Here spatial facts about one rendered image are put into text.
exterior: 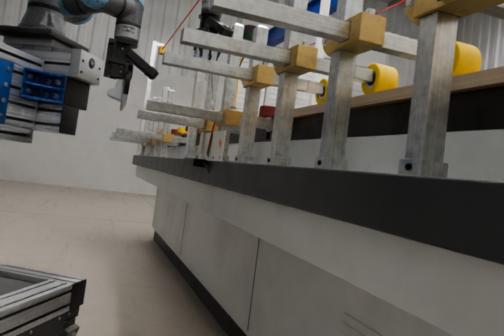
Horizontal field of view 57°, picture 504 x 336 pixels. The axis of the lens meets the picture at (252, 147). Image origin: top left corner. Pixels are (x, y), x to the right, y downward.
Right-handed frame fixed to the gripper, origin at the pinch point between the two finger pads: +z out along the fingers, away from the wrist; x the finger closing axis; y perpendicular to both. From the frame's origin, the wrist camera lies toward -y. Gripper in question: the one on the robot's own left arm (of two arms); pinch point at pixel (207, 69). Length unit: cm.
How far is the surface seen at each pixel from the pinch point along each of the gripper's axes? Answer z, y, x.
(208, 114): 16.1, -7.8, 2.3
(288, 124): 21, -54, 10
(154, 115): 17.0, 20.4, 6.6
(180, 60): 6.2, -26.1, 25.2
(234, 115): 15.5, -13.8, -3.8
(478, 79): 12, -95, 7
